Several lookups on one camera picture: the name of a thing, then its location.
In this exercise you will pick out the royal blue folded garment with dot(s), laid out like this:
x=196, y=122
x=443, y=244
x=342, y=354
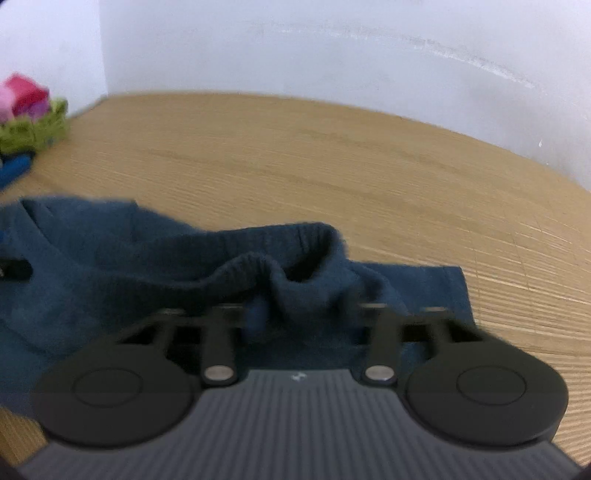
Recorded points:
x=13, y=167

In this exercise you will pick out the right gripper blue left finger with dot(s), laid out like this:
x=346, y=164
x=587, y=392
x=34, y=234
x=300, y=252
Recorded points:
x=229, y=332

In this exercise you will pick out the green folded garment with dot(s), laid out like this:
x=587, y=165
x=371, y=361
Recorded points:
x=25, y=135

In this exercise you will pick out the dark blue pants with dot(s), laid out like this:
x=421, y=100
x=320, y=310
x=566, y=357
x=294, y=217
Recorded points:
x=99, y=266

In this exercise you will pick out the pink folded garment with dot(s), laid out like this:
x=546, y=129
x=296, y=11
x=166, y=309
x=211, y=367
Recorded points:
x=18, y=94

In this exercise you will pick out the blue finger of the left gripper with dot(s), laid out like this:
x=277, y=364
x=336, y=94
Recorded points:
x=15, y=270

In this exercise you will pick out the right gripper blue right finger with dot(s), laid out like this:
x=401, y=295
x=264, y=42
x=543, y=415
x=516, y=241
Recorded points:
x=385, y=344

